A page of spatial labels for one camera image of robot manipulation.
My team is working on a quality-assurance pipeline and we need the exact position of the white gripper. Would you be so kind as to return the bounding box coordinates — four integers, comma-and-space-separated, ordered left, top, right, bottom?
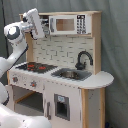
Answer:
22, 8, 48, 39

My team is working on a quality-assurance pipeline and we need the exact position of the white toy microwave door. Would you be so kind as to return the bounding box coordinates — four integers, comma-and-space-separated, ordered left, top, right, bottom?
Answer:
49, 15, 77, 35

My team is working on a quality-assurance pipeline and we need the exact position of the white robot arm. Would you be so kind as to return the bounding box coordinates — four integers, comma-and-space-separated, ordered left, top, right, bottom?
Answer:
0, 8, 52, 128

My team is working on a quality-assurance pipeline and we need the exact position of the white wooden toy kitchen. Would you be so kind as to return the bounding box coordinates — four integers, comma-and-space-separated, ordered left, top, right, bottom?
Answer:
8, 11, 114, 128

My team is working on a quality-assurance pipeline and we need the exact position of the black toy stovetop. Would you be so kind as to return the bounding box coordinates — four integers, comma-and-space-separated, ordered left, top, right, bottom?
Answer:
18, 62, 55, 73

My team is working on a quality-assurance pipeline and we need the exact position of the black microwave keypad panel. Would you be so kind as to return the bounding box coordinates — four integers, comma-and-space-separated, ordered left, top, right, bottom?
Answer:
77, 15, 86, 34

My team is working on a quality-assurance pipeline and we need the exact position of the left red stove knob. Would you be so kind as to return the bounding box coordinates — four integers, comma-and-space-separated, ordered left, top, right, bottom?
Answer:
13, 77, 18, 83

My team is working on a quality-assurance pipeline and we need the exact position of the red stove knob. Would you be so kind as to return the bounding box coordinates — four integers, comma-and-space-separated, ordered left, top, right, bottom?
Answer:
13, 77, 18, 83
30, 81, 37, 87

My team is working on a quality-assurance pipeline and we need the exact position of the right red stove knob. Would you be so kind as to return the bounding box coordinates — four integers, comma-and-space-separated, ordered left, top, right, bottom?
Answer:
30, 81, 37, 87

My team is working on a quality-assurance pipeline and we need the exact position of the black toy faucet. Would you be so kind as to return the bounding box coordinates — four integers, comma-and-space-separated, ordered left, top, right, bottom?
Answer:
74, 50, 94, 71

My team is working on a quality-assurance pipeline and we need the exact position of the grey toy sink basin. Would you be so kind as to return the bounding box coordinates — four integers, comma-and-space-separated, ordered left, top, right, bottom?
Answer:
52, 68, 92, 81

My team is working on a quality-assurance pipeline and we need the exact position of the white fridge door with dispenser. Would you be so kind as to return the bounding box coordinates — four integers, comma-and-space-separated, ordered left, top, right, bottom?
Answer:
44, 82, 82, 128

